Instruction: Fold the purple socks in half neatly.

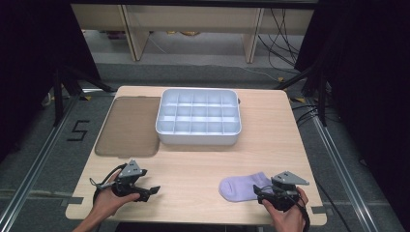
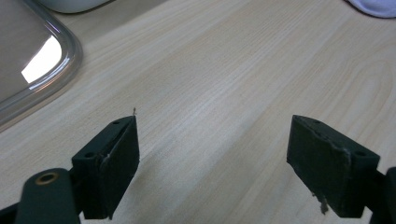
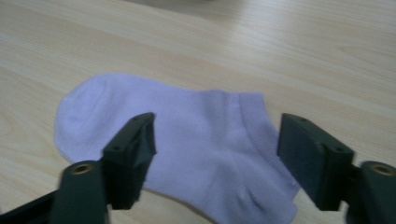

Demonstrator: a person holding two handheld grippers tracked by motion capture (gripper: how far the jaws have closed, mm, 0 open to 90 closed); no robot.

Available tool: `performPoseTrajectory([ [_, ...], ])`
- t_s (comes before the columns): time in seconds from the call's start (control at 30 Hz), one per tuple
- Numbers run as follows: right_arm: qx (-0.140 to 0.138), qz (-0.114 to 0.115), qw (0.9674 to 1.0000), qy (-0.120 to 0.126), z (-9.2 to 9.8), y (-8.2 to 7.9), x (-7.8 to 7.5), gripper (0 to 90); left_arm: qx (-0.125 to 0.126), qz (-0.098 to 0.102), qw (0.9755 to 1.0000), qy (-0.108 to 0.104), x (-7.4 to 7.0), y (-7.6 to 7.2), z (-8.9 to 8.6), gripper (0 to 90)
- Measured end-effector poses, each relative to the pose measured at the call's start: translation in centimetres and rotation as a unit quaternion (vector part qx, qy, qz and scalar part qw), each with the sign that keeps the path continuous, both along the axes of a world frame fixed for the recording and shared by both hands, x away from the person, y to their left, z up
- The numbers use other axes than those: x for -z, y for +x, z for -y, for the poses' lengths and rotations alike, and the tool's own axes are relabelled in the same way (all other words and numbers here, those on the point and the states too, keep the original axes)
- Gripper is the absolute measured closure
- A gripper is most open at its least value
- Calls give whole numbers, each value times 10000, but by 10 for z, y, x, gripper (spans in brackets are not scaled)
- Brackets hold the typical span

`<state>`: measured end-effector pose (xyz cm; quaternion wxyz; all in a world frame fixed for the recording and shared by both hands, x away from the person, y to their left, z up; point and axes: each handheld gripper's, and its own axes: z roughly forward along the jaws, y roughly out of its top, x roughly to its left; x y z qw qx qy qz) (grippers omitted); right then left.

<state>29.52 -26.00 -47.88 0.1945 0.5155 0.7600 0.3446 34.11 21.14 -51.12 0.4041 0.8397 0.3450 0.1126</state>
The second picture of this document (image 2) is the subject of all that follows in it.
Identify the translucent brown plastic lid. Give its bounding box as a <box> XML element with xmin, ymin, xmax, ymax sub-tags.
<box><xmin>0</xmin><ymin>0</ymin><xmax>84</xmax><ymax>125</ymax></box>

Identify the white cloth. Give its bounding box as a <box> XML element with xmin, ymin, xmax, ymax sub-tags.
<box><xmin>344</xmin><ymin>0</ymin><xmax>396</xmax><ymax>19</ymax></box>

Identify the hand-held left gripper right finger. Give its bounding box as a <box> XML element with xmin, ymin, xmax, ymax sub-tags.
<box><xmin>286</xmin><ymin>114</ymin><xmax>381</xmax><ymax>219</ymax></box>

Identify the white divided storage box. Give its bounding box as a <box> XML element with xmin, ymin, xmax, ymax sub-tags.
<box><xmin>36</xmin><ymin>0</ymin><xmax>114</xmax><ymax>14</ymax></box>

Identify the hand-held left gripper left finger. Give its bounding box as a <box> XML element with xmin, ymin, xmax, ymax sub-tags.
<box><xmin>71</xmin><ymin>115</ymin><xmax>141</xmax><ymax>220</ymax></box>

